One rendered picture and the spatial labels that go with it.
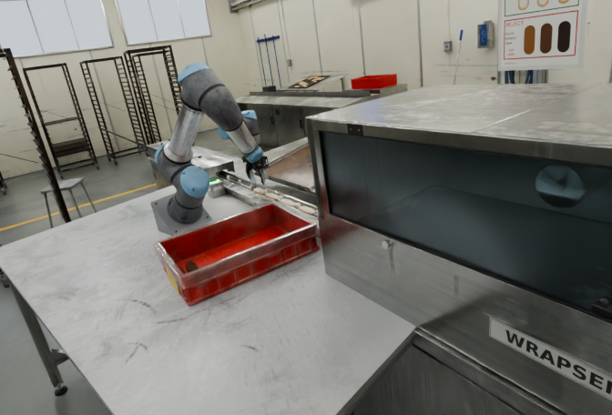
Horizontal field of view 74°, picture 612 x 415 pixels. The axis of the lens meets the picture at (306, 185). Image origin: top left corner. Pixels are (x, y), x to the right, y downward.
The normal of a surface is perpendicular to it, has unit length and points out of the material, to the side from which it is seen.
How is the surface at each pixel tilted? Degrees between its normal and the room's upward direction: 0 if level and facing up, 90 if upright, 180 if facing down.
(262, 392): 0
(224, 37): 90
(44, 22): 90
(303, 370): 0
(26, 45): 90
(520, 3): 90
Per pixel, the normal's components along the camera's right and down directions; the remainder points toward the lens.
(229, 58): 0.58, 0.18
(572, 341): -0.81, 0.29
